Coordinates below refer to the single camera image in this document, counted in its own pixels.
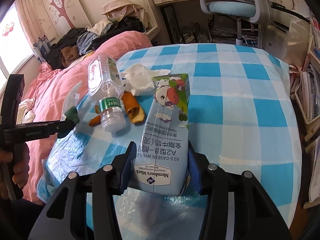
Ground clear plastic water bottle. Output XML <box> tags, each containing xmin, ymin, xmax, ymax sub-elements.
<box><xmin>88</xmin><ymin>53</ymin><xmax>126</xmax><ymax>133</ymax></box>

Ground blue milk carton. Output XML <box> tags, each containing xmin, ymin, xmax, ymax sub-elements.
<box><xmin>129</xmin><ymin>74</ymin><xmax>190</xmax><ymax>196</ymax></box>

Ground white tissue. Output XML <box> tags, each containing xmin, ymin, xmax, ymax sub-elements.
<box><xmin>120</xmin><ymin>63</ymin><xmax>171</xmax><ymax>96</ymax></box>

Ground person's left hand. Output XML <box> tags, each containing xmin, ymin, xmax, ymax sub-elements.
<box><xmin>0</xmin><ymin>142</ymin><xmax>30</xmax><ymax>200</ymax></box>

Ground cream clothes on bed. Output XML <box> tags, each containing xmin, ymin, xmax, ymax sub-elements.
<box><xmin>16</xmin><ymin>99</ymin><xmax>35</xmax><ymax>124</ymax></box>

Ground pink duvet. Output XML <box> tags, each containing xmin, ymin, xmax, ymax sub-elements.
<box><xmin>23</xmin><ymin>31</ymin><xmax>152</xmax><ymax>205</ymax></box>

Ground pile of dark clothes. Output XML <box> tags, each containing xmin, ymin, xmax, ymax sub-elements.
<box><xmin>44</xmin><ymin>16</ymin><xmax>145</xmax><ymax>70</ymax></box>

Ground pink window curtain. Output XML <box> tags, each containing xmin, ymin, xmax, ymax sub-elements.
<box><xmin>15</xmin><ymin>0</ymin><xmax>59</xmax><ymax>62</ymax></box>

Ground white bookshelf with books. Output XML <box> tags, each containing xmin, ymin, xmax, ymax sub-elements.
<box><xmin>291</xmin><ymin>14</ymin><xmax>319</xmax><ymax>209</ymax></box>

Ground beige bag on bed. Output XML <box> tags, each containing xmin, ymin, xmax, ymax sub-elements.
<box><xmin>101</xmin><ymin>0</ymin><xmax>149</xmax><ymax>29</ymax></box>

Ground clear plastic bag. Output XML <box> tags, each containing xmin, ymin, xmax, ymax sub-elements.
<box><xmin>282</xmin><ymin>18</ymin><xmax>310</xmax><ymax>67</ymax></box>

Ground blue grey desk chair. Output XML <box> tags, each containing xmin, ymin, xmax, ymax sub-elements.
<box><xmin>200</xmin><ymin>0</ymin><xmax>273</xmax><ymax>46</ymax></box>

